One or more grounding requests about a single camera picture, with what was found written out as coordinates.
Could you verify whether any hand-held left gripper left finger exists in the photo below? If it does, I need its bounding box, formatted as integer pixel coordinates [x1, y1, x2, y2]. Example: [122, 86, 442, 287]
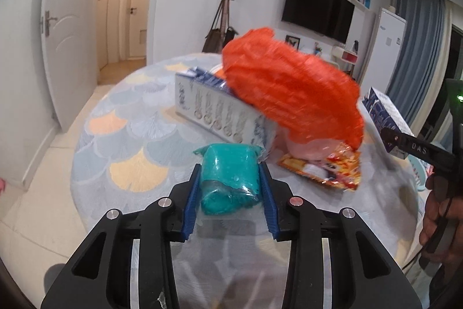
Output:
[41, 163, 202, 309]

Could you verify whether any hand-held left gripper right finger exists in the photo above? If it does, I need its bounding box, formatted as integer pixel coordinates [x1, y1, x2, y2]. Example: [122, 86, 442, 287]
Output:
[258, 161, 429, 309]

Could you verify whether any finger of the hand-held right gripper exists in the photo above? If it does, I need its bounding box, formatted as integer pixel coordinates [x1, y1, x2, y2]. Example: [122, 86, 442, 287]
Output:
[383, 129, 457, 172]

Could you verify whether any short white blue carton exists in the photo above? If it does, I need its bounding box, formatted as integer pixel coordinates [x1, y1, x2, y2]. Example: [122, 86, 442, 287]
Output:
[363, 86, 414, 154]

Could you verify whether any teal clay packet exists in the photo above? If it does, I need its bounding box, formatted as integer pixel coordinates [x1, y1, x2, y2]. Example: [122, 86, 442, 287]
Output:
[193, 143, 266, 216]

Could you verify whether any pink clay packet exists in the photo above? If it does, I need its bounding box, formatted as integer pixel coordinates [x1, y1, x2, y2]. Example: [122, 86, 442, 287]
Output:
[287, 133, 350, 165]

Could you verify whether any orange plastic bag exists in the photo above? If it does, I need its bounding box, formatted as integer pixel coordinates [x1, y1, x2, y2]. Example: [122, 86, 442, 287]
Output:
[221, 27, 364, 152]

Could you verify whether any person's right forearm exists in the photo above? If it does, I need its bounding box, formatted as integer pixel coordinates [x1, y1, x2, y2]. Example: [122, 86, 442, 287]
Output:
[429, 255, 463, 309]

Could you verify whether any person's right hand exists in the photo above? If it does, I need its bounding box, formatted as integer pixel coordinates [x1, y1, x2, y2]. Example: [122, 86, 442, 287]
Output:
[420, 173, 463, 261]

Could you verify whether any orange printed snack packet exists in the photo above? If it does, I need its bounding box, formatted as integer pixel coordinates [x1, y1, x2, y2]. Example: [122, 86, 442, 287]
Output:
[277, 146, 363, 192]

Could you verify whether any fan-pattern tablecloth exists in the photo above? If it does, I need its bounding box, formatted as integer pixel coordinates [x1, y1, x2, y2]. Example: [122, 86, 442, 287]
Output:
[72, 52, 433, 309]

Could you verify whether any blue grey curtain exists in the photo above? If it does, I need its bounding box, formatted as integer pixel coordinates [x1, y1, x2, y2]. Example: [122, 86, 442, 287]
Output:
[386, 0, 453, 114]

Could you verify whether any long white blue carton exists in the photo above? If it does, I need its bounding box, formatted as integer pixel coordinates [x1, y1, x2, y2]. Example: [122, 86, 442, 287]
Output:
[174, 67, 270, 159]

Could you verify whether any white standing air conditioner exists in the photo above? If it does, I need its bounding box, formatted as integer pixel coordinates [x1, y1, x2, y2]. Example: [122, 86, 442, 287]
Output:
[362, 7, 408, 97]

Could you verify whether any red white box shelf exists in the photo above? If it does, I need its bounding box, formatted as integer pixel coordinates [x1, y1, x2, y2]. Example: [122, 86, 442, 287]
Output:
[330, 45, 359, 64]

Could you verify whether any brown handbag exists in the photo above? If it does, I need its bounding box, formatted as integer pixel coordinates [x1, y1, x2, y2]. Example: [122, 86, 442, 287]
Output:
[202, 0, 225, 53]

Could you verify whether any black television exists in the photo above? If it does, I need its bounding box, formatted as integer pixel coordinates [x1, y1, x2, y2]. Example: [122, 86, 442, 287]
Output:
[281, 0, 356, 44]

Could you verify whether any plain hallway door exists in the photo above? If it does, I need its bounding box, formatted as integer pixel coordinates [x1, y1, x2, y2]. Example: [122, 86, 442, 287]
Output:
[97, 0, 121, 69]

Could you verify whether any white open door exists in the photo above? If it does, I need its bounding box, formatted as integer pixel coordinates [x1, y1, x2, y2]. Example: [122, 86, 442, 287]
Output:
[41, 0, 99, 133]

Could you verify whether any hallway door with handle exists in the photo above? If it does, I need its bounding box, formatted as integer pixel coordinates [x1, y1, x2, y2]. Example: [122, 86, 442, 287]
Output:
[128, 0, 157, 60]

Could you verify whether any silver door handle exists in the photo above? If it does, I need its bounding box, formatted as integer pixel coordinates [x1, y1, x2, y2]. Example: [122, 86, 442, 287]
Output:
[41, 10, 58, 38]

